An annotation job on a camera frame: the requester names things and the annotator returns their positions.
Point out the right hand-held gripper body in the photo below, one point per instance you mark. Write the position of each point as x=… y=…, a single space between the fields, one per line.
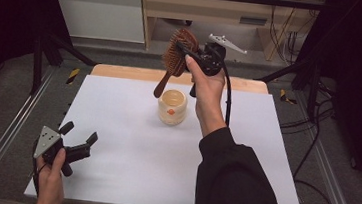
x=211 y=59

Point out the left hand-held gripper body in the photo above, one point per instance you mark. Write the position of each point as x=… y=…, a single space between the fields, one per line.
x=46 y=141

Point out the wooden hairbrush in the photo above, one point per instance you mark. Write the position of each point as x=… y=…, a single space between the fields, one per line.
x=173 y=61

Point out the cream ribbed cup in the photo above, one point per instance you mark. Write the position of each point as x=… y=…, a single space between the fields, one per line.
x=171 y=114

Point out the person's right hand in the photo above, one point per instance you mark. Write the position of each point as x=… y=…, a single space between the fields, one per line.
x=209 y=98

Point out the person's left hand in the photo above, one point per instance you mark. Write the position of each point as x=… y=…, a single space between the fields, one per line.
x=50 y=183

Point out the white table cover sheet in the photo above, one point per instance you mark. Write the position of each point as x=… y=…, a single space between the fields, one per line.
x=116 y=126

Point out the beige wooden desk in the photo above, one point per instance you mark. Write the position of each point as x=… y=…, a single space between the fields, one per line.
x=194 y=9

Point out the yellow black tape marker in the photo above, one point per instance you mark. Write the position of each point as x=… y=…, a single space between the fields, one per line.
x=285 y=96
x=73 y=76

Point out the black metal stand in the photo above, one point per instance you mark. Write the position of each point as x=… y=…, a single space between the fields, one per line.
x=312 y=91
x=38 y=64

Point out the black curtain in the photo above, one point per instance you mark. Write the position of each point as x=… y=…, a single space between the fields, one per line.
x=6 y=15
x=358 y=48

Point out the aluminium rail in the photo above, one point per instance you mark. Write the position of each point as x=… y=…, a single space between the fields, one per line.
x=1 y=138
x=329 y=170

